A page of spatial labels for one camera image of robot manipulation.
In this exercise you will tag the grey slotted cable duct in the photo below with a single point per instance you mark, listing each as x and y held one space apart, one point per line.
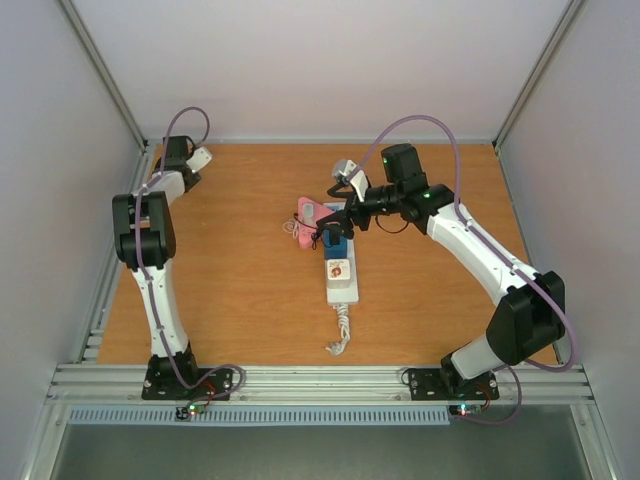
261 416

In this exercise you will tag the left aluminium corner post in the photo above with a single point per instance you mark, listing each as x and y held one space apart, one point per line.
82 34

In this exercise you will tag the white power strip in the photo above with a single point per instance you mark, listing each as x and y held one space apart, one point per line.
350 295

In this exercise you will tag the blue cube socket adapter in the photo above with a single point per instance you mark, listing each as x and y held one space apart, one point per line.
337 251

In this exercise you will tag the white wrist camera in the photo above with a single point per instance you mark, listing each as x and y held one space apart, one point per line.
199 158
347 172

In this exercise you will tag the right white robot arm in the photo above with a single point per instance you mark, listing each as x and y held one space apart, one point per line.
529 306

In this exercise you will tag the aluminium corner post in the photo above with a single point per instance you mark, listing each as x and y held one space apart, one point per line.
552 45
82 34

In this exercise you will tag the white cube plug with picture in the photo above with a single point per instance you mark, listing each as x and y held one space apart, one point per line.
338 273

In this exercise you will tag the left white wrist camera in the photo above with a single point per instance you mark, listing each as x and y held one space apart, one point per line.
199 158

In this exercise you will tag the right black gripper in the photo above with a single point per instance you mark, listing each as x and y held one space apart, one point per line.
346 224

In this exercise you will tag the left aluminium rail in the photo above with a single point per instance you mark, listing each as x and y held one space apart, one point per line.
101 297

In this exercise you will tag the right small circuit board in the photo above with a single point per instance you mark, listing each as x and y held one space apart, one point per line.
465 410

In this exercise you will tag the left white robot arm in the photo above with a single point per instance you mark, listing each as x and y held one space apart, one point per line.
145 243

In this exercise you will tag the right aluminium corner post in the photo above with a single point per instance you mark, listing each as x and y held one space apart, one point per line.
552 45

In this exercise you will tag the left small circuit board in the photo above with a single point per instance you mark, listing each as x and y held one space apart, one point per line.
190 412

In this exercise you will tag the pink triangular socket adapter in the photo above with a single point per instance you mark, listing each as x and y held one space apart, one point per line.
305 232

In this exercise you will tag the small circuit board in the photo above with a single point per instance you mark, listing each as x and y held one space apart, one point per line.
190 412
465 410

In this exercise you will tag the black plug adapter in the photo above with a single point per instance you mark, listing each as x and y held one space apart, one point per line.
334 235

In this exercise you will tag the small white charger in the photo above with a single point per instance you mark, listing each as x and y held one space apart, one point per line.
308 212

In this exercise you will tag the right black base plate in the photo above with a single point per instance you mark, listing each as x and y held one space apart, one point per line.
427 384

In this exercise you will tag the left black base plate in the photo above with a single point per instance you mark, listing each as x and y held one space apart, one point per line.
219 384

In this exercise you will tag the front aluminium rail frame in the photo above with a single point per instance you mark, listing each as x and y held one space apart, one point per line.
313 385

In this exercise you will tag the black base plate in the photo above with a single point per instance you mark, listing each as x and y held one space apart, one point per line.
427 384
219 384

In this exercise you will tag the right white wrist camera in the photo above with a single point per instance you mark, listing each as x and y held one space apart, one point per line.
347 172

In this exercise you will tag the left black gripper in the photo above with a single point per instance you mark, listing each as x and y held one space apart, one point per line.
196 181

